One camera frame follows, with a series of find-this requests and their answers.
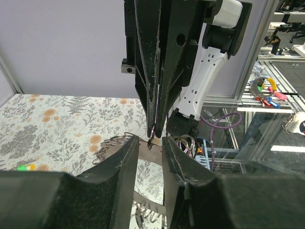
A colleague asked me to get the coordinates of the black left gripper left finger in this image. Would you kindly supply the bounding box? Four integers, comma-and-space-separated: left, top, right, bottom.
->
0, 136, 139, 229

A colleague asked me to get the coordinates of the green tagged key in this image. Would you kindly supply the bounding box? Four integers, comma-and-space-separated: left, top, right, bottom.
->
16, 159, 36, 171

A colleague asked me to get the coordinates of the floral table mat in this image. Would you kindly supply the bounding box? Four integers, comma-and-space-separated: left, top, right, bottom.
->
0, 94, 167, 229

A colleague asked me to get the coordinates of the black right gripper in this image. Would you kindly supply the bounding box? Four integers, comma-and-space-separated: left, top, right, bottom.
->
122, 0, 222, 137

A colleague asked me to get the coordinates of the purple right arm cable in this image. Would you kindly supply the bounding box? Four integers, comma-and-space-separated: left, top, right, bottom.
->
200, 112, 243, 172

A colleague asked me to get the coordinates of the spare key ring with tags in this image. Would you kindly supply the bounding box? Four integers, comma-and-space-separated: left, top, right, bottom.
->
247, 76, 288, 109

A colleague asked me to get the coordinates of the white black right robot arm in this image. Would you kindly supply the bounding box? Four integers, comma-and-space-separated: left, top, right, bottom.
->
121, 0, 252, 139

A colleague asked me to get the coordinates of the grey metal key organiser ring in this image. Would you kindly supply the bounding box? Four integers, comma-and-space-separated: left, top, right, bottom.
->
91, 132, 196, 229

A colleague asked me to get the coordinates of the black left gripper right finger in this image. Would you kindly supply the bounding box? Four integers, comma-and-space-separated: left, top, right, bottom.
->
162, 137, 305, 229

